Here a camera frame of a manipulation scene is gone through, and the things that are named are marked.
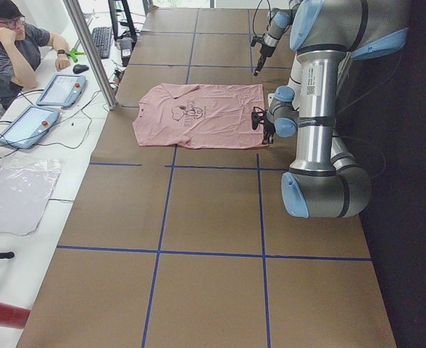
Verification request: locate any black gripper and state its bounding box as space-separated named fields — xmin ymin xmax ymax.
xmin=262 ymin=116 xmax=275 ymax=144
xmin=253 ymin=44 xmax=275 ymax=76

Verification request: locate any pink Snoopy t-shirt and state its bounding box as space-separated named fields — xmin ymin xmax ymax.
xmin=133 ymin=83 xmax=264 ymax=149

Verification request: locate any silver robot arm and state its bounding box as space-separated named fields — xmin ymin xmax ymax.
xmin=260 ymin=1 xmax=412 ymax=218
xmin=251 ymin=1 xmax=302 ymax=76

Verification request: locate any black box with label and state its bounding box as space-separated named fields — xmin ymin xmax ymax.
xmin=119 ymin=37 xmax=135 ymax=67

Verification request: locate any brown paper table cover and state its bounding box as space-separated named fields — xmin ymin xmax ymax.
xmin=18 ymin=9 xmax=395 ymax=347

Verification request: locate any black keyboard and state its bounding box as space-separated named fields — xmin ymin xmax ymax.
xmin=91 ymin=27 xmax=112 ymax=59

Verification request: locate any black computer mouse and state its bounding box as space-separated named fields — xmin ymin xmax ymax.
xmin=72 ymin=64 xmax=89 ymax=74

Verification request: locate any green tool on desk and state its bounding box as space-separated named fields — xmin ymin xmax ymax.
xmin=67 ymin=48 xmax=85 ymax=63

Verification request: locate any upper teach pendant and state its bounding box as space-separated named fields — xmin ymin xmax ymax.
xmin=36 ymin=73 xmax=87 ymax=109

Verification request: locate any teach pendant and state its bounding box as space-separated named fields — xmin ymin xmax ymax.
xmin=0 ymin=105 xmax=60 ymax=149
xmin=36 ymin=73 xmax=87 ymax=109

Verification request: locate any lower teach pendant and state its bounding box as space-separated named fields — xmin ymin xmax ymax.
xmin=0 ymin=105 xmax=60 ymax=149

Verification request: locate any seated person in grey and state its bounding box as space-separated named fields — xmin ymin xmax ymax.
xmin=0 ymin=1 xmax=70 ymax=109

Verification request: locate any clear plastic bag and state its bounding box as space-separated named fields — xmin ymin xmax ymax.
xmin=0 ymin=157 xmax=64 ymax=236

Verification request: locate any red cylinder bottle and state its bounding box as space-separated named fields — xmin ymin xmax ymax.
xmin=0 ymin=302 xmax=30 ymax=328

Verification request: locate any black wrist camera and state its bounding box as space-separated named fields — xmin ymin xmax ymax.
xmin=251 ymin=35 xmax=263 ymax=47
xmin=251 ymin=107 xmax=267 ymax=131

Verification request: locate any aluminium frame post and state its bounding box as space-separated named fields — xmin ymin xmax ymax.
xmin=63 ymin=0 xmax=117 ymax=110

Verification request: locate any black cable on desk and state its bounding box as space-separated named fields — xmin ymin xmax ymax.
xmin=53 ymin=97 xmax=109 ymax=149

